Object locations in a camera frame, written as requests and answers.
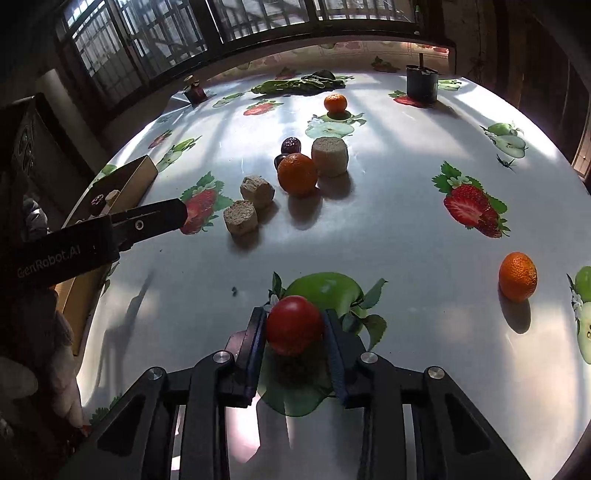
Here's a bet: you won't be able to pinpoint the green leafy vegetables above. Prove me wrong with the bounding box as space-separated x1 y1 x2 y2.
250 70 347 96

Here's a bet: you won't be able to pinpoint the red tomato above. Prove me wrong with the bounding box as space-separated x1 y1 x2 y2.
265 295 325 356

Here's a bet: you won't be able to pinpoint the dark red jar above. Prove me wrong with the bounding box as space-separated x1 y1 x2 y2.
184 76 208 104

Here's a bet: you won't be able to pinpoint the fruit printed tablecloth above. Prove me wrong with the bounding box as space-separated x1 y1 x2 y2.
76 41 591 480

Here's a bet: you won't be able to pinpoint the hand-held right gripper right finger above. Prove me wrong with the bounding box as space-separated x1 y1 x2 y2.
323 309 529 480

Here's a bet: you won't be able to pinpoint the cardboard box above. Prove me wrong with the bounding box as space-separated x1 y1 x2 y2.
54 154 160 356

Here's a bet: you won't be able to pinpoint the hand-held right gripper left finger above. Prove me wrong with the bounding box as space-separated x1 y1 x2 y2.
69 307 269 480

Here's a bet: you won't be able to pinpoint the large beige sugarcane chunk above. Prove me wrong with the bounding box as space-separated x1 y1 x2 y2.
311 137 349 177

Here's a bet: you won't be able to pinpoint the person's left hand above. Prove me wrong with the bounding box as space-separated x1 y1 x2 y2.
0 286 86 430

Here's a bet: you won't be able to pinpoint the barred window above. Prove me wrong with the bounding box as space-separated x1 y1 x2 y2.
55 0 421 121

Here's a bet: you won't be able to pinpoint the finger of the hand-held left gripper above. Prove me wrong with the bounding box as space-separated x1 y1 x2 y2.
111 198 188 251

